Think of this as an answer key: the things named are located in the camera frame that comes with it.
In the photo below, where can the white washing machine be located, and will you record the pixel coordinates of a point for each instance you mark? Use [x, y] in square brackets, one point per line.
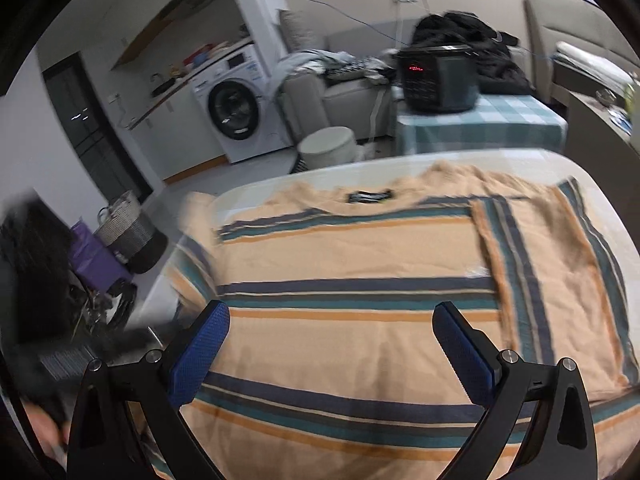
[240, 105]

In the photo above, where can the black electric cooker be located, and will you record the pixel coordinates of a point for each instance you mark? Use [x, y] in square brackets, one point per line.
[440, 80]

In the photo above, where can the wooden wall cabinet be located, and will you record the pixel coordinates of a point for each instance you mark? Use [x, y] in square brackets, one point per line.
[170, 20]

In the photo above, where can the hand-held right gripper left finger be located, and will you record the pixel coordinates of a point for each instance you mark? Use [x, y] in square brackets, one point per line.
[200, 355]

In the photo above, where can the shelf with green containers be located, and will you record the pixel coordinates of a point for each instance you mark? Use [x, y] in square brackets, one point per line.
[595, 125]

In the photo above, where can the striped beige towel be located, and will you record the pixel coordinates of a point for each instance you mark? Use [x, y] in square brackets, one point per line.
[350, 260]

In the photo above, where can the grey sofa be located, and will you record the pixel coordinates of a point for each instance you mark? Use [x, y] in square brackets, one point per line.
[345, 105]

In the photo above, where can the kitchen counter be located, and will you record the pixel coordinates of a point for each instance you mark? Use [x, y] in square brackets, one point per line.
[165, 95]

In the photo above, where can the woven laundry basket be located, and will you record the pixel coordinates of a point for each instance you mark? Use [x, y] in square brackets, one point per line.
[130, 235]

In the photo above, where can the pile of clothes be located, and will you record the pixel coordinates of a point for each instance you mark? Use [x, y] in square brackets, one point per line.
[345, 65]

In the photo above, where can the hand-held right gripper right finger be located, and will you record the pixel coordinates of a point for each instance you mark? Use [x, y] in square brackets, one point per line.
[462, 355]

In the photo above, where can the purple bag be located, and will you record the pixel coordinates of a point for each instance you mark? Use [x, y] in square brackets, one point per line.
[100, 260]

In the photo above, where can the dark door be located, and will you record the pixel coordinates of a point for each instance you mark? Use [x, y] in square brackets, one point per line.
[95, 130]

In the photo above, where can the beige padded headboard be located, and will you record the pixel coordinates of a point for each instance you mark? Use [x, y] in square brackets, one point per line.
[565, 15]

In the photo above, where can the black jacket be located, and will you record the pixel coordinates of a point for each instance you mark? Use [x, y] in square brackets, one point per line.
[500, 70]

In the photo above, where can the white round stool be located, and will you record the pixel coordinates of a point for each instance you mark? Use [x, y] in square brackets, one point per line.
[327, 147]

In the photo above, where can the checkered tablecloth side table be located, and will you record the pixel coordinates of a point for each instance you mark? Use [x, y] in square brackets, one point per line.
[500, 125]

